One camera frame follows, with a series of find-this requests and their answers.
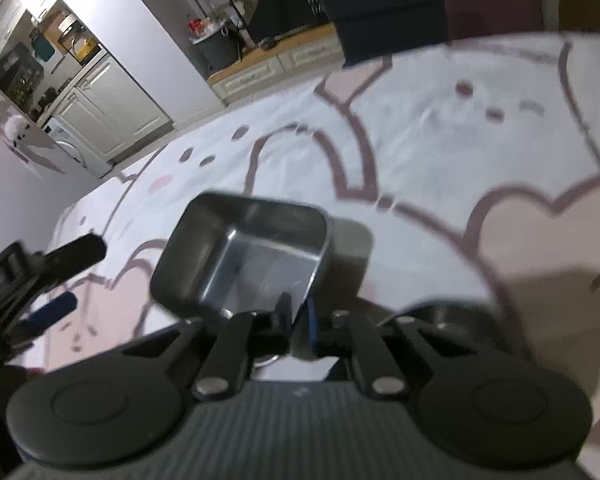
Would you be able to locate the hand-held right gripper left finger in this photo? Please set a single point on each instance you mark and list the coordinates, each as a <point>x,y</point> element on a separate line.
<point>282,310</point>

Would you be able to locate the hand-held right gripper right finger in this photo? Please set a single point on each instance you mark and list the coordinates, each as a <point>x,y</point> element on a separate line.
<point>313,332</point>

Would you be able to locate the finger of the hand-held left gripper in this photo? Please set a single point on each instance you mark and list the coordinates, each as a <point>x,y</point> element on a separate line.
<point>52,311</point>
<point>77,255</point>

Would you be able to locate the rectangular steel container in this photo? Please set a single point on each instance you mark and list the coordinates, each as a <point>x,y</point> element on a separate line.
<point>240,260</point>

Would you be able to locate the white washing machine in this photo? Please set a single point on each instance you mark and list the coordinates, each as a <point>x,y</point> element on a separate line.
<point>77,150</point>

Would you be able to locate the pink ribbon with white pompom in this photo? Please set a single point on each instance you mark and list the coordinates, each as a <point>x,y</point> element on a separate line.
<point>15,126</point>

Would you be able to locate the white kitchen cabinet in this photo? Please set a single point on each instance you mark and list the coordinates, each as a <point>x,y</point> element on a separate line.
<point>115,110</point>

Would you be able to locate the yellow pot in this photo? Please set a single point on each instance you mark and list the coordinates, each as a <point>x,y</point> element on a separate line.
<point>85,50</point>

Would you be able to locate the bear printed tablecloth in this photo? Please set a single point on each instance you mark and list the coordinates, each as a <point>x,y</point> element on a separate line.
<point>430,160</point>

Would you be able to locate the grey trash bin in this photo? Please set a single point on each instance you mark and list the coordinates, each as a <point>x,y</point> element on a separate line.
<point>215,52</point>

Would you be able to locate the wooden-topped low cabinet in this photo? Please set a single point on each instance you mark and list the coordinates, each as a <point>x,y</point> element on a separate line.
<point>275,65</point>

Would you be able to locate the black lettered cabinet cover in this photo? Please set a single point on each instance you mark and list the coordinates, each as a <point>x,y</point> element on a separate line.
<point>285,0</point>

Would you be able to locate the dark chair back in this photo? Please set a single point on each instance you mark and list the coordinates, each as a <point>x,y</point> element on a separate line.
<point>380,5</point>

